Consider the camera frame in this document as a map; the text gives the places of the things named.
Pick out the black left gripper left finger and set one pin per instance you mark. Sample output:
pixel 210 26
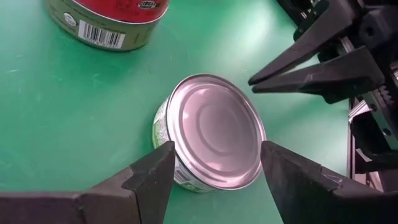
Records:
pixel 93 208

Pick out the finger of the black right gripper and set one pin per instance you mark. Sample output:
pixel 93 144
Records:
pixel 342 77
pixel 317 40

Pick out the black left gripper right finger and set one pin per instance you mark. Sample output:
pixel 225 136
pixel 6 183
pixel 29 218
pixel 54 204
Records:
pixel 320 202

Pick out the large green tuna can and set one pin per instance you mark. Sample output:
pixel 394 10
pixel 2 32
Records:
pixel 217 130

